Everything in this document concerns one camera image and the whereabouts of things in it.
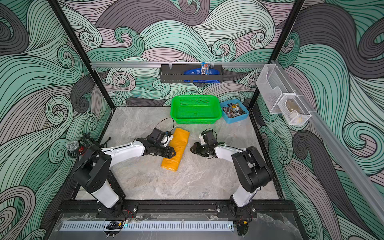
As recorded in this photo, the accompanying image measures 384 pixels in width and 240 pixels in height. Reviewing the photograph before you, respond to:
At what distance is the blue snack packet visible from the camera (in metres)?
0.91

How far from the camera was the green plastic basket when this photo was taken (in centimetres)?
114

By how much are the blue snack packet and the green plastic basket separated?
0.26m
